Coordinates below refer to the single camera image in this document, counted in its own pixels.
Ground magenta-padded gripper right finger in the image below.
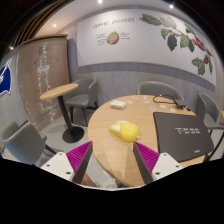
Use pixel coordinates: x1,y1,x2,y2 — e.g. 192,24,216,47
132,141,184,185

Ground grey armchair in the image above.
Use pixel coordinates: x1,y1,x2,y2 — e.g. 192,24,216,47
64,77,99,127
0,120,58,166
195,91,224,134
137,80,185,102

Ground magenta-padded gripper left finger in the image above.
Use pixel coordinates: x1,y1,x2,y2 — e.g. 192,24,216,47
40,140,94,185

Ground dark grey mouse pad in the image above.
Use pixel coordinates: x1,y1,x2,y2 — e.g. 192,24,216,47
152,111,215,164

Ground blue wall sign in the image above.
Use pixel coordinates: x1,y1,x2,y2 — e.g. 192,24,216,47
0,59,13,96

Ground wooden wall panel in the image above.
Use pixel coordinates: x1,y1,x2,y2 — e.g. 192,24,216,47
17,35,72,132

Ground coffee plant wall mural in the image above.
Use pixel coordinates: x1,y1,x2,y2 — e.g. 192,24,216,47
76,9,218,86

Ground round wooden side table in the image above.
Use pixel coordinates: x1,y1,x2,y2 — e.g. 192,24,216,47
39,82,85,144

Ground black cable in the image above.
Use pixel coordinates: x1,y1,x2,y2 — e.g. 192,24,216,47
152,94,183,105

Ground small white box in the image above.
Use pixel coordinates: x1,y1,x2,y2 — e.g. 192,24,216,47
109,99,128,110

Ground ceiling lights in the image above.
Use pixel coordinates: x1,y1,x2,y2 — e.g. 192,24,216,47
9,0,175,51

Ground yellow computer mouse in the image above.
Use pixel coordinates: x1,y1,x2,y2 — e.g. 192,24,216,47
108,120,141,143

